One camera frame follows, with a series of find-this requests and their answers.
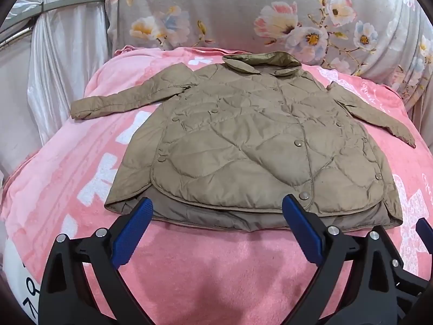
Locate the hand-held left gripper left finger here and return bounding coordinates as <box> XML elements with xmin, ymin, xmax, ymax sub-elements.
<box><xmin>38</xmin><ymin>196</ymin><xmax>154</xmax><ymax>325</ymax></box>

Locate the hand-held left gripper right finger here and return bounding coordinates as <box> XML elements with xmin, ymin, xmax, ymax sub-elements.
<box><xmin>282</xmin><ymin>194</ymin><xmax>411</xmax><ymax>325</ymax></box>

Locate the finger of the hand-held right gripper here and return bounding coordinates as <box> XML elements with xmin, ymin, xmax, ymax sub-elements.
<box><xmin>415</xmin><ymin>217</ymin><xmax>433</xmax><ymax>246</ymax></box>
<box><xmin>389</xmin><ymin>258</ymin><xmax>433</xmax><ymax>312</ymax></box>

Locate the tan quilted jacket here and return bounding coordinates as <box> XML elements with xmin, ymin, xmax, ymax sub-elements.
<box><xmin>70</xmin><ymin>51</ymin><xmax>416</xmax><ymax>232</ymax></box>

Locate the pink butterfly print blanket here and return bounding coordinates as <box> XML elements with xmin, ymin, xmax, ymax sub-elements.
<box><xmin>0</xmin><ymin>45</ymin><xmax>433</xmax><ymax>325</ymax></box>

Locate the white printed bag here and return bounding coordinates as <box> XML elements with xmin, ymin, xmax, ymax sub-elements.
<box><xmin>0</xmin><ymin>237</ymin><xmax>44</xmax><ymax>325</ymax></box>

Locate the white satin curtain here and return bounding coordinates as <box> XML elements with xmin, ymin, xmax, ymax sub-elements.
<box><xmin>0</xmin><ymin>0</ymin><xmax>112</xmax><ymax>177</ymax></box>

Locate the grey floral bed sheet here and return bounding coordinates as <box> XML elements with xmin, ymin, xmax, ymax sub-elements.
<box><xmin>103</xmin><ymin>0</ymin><xmax>433</xmax><ymax>109</ymax></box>

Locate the grey curtain tie band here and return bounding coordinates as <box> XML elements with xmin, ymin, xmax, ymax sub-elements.
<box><xmin>32</xmin><ymin>0</ymin><xmax>106</xmax><ymax>16</ymax></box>

